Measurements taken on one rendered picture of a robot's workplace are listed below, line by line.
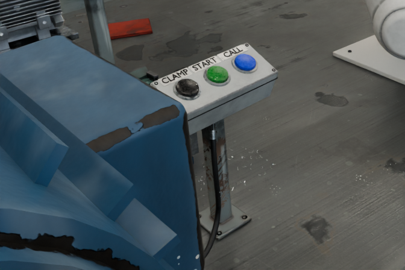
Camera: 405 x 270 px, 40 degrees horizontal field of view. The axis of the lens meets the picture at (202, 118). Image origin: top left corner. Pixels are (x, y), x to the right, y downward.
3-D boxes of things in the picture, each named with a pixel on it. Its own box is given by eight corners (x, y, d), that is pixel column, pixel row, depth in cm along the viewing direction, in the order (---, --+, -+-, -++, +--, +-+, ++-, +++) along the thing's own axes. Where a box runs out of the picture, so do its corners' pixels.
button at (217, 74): (213, 93, 73) (216, 83, 72) (200, 78, 74) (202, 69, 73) (231, 84, 74) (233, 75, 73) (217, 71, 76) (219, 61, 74)
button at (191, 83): (184, 106, 70) (185, 97, 69) (170, 91, 72) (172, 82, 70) (202, 98, 72) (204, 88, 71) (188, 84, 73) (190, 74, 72)
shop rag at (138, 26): (101, 41, 159) (100, 38, 158) (100, 26, 169) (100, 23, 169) (152, 33, 160) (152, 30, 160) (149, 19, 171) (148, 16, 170)
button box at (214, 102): (176, 143, 71) (181, 116, 68) (146, 108, 75) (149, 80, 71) (271, 96, 80) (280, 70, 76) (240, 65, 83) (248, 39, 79)
